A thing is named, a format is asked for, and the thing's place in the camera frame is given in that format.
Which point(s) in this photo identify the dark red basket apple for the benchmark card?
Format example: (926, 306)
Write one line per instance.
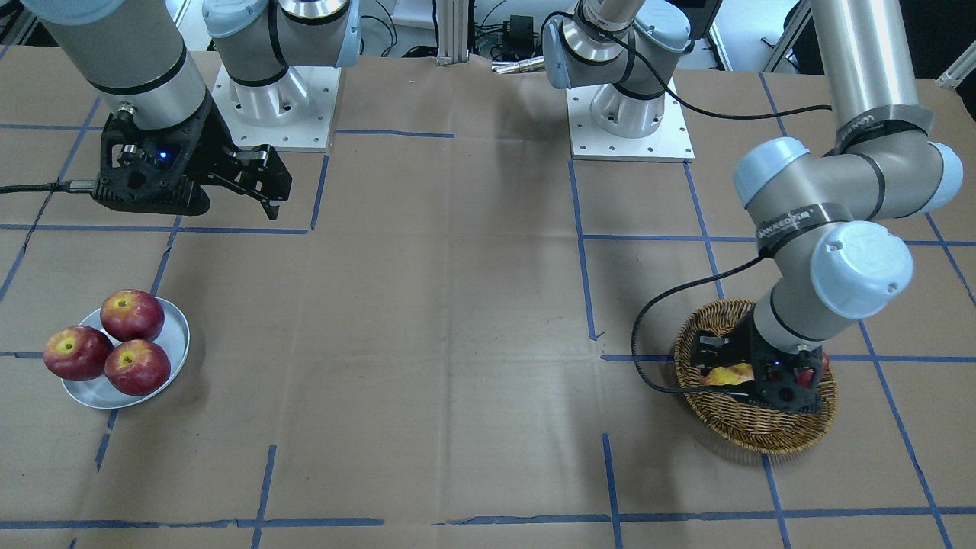
(811, 367)

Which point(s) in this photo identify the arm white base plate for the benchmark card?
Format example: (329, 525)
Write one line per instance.
(605, 125)
(320, 107)

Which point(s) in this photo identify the red apple plate front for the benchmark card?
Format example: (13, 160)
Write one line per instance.
(138, 367)

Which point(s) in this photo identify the red apple plate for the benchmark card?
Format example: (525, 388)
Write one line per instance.
(77, 353)
(138, 367)
(131, 314)

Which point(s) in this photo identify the yellow red apple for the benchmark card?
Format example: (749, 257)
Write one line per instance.
(731, 375)

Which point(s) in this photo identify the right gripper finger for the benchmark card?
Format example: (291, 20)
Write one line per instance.
(264, 158)
(257, 185)

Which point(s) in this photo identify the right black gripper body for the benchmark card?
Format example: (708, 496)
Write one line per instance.
(210, 143)

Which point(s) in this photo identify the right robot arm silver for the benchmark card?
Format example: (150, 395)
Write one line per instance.
(258, 41)

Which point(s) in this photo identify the red apple plate back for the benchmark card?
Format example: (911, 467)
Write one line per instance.
(131, 314)

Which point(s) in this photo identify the aluminium frame post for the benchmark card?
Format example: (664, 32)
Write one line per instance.
(453, 31)

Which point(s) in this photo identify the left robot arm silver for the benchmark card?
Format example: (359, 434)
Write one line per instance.
(814, 216)

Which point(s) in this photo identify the brown wicker basket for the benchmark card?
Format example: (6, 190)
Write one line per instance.
(751, 427)

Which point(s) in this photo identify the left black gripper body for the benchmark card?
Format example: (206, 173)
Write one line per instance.
(741, 348)

